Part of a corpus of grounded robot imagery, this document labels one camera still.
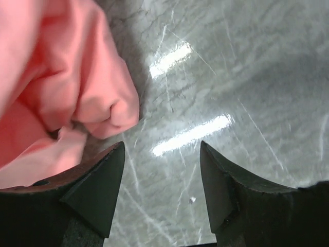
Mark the pink t-shirt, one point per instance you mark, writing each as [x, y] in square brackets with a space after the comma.
[59, 64]

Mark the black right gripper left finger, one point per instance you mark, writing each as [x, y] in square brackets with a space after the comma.
[73, 208]

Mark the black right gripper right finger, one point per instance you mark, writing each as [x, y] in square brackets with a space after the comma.
[245, 209]

